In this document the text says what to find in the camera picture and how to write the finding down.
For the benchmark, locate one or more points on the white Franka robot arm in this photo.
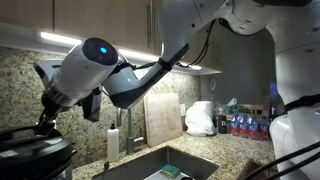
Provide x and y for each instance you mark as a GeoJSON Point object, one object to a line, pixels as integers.
{"type": "Point", "coordinates": [76, 73]}

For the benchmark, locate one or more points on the green dish sponge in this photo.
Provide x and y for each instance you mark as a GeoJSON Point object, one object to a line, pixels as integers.
{"type": "Point", "coordinates": [171, 170]}

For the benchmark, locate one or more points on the small white wall outlet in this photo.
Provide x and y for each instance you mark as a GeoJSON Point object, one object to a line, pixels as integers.
{"type": "Point", "coordinates": [182, 110]}

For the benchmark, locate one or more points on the white paper towel roll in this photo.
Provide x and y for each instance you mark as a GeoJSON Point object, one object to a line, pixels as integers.
{"type": "Point", "coordinates": [206, 107]}

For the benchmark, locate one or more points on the blue glowing tall device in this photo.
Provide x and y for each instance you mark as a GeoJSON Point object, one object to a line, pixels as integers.
{"type": "Point", "coordinates": [274, 98]}

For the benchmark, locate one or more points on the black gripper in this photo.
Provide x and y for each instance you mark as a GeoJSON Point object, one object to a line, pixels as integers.
{"type": "Point", "coordinates": [51, 111]}

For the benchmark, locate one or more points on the black pressure cooker lid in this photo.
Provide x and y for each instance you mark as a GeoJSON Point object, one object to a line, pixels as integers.
{"type": "Point", "coordinates": [33, 156]}

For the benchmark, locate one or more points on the plastic water bottle red label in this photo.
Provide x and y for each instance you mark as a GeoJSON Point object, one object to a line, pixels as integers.
{"type": "Point", "coordinates": [264, 130]}
{"type": "Point", "coordinates": [253, 130]}
{"type": "Point", "coordinates": [235, 126]}
{"type": "Point", "coordinates": [244, 128]}

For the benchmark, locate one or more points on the brown wooden wall cabinets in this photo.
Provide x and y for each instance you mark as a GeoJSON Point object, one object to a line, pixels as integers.
{"type": "Point", "coordinates": [100, 16]}

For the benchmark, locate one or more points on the wooden basket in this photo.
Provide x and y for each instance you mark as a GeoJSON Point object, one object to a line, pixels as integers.
{"type": "Point", "coordinates": [254, 109]}

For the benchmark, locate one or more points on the white plastic bag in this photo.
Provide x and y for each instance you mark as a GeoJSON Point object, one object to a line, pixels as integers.
{"type": "Point", "coordinates": [198, 121]}

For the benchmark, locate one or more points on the light wooden cutting board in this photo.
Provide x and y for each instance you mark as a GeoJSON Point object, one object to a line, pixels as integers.
{"type": "Point", "coordinates": [162, 118]}

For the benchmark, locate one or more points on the brushed steel gooseneck faucet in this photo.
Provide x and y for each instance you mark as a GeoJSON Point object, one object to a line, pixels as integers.
{"type": "Point", "coordinates": [130, 140]}

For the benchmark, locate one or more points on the green snack bag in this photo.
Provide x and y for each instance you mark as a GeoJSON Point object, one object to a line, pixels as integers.
{"type": "Point", "coordinates": [235, 108]}

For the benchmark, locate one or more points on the white soap dispenser bottle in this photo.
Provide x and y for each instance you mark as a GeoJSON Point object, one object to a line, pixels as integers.
{"type": "Point", "coordinates": [112, 143]}

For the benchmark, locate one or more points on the dark jar with label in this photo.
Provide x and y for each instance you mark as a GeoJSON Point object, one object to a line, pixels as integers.
{"type": "Point", "coordinates": [221, 125]}

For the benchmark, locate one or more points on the small black sink knob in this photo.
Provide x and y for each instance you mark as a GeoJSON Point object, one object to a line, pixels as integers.
{"type": "Point", "coordinates": [106, 165]}

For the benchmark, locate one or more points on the stainless steel sink basin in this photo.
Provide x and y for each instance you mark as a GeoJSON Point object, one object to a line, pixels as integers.
{"type": "Point", "coordinates": [140, 163]}

